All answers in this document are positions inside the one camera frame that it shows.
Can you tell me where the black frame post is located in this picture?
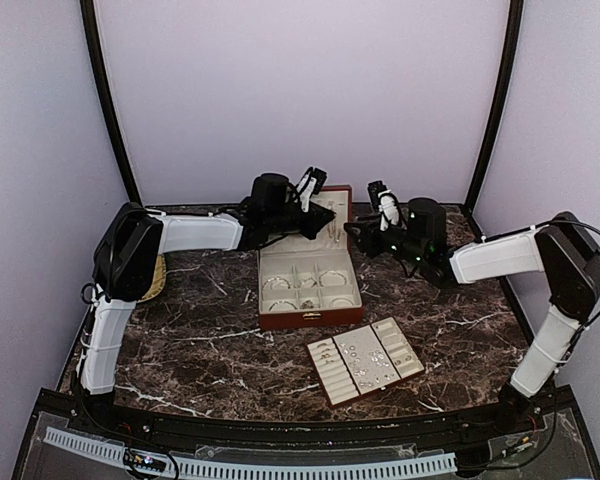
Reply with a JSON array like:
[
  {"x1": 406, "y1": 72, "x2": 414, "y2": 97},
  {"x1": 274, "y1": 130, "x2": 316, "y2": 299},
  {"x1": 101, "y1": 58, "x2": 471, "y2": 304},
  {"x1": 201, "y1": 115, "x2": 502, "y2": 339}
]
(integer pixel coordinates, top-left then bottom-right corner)
[
  {"x1": 463, "y1": 0, "x2": 524, "y2": 214},
  {"x1": 79, "y1": 0, "x2": 142, "y2": 204}
]

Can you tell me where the woven bamboo tray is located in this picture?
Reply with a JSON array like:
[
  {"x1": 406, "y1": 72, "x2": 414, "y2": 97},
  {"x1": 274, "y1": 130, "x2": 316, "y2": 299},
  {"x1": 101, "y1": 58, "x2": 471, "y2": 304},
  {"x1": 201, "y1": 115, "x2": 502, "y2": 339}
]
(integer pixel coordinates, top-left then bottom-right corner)
[{"x1": 139, "y1": 254, "x2": 167, "y2": 303}]

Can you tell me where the black front table rail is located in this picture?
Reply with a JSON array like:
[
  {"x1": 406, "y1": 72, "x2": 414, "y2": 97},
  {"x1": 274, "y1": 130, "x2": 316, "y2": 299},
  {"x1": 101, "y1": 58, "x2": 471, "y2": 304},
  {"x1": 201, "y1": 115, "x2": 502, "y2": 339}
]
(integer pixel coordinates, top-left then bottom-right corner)
[{"x1": 97, "y1": 404, "x2": 497, "y2": 450}]

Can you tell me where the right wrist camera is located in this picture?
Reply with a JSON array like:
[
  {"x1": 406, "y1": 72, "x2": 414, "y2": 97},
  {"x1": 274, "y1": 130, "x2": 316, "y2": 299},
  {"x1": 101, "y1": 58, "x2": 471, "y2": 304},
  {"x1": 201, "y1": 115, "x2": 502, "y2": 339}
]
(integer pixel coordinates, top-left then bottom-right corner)
[{"x1": 367, "y1": 180, "x2": 403, "y2": 232}]

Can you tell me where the white slotted cable duct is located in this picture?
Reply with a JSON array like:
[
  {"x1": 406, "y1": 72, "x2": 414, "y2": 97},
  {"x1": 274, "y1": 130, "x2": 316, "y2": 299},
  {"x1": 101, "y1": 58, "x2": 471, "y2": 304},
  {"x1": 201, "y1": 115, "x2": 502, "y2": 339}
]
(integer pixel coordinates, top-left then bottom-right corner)
[{"x1": 42, "y1": 427, "x2": 457, "y2": 479}]

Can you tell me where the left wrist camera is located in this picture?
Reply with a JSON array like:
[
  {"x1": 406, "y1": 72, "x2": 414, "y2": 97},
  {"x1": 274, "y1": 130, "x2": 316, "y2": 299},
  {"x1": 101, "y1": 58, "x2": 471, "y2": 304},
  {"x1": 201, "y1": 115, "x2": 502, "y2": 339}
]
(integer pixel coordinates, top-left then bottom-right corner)
[{"x1": 296, "y1": 166, "x2": 327, "y2": 212}]

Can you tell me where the red jewelry tray insert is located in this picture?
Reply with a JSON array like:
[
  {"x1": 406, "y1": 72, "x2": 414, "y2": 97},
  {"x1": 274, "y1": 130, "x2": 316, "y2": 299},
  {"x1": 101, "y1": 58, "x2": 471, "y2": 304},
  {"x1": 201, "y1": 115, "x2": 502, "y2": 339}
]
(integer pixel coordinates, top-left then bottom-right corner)
[{"x1": 306, "y1": 317, "x2": 424, "y2": 408}]

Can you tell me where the left black frame post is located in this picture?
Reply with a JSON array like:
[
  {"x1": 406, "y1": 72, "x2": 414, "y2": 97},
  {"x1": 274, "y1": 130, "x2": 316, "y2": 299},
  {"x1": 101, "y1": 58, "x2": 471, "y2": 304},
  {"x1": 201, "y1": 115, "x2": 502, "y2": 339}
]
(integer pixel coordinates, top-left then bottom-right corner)
[{"x1": 79, "y1": 0, "x2": 142, "y2": 204}]

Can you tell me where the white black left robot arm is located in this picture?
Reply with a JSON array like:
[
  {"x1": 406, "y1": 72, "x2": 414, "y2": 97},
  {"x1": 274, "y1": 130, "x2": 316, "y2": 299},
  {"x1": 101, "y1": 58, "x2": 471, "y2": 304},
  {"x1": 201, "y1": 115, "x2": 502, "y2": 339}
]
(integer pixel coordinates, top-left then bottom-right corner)
[{"x1": 77, "y1": 167, "x2": 335, "y2": 395}]

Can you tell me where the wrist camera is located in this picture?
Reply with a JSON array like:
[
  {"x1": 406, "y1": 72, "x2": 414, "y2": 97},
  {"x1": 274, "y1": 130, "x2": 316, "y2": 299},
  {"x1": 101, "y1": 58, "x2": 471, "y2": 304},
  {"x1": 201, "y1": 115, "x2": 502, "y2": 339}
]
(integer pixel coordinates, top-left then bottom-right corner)
[
  {"x1": 367, "y1": 180, "x2": 403, "y2": 232},
  {"x1": 296, "y1": 166, "x2": 327, "y2": 212}
]

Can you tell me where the red wooden jewelry box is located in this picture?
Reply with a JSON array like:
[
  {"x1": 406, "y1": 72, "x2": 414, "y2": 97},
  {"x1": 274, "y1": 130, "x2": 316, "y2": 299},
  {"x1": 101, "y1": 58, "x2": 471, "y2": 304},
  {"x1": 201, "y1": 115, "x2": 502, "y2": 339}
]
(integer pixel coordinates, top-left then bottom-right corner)
[{"x1": 258, "y1": 185, "x2": 364, "y2": 330}]

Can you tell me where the right black frame post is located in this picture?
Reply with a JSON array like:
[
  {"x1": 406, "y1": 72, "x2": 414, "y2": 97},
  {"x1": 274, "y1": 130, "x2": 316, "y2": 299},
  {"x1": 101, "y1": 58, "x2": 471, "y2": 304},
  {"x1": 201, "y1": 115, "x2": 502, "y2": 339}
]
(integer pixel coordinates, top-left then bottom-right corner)
[{"x1": 463, "y1": 0, "x2": 524, "y2": 214}]

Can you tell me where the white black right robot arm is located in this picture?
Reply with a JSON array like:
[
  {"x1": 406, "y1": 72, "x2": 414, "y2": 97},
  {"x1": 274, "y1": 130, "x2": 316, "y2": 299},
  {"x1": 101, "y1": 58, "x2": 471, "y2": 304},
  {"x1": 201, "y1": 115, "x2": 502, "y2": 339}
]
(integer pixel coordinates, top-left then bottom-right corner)
[{"x1": 344, "y1": 190, "x2": 600, "y2": 434}]

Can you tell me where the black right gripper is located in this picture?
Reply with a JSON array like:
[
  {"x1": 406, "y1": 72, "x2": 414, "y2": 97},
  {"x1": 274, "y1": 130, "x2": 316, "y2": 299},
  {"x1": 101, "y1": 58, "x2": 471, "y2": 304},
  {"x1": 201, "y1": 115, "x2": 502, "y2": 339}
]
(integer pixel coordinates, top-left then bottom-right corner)
[{"x1": 345, "y1": 213, "x2": 427, "y2": 265}]

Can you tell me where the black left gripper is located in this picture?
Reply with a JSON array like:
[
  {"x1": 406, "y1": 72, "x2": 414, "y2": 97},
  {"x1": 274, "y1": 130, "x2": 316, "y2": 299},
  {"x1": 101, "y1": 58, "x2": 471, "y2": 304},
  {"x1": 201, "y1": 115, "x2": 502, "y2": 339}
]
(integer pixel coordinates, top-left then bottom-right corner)
[{"x1": 268, "y1": 202, "x2": 337, "y2": 240}]

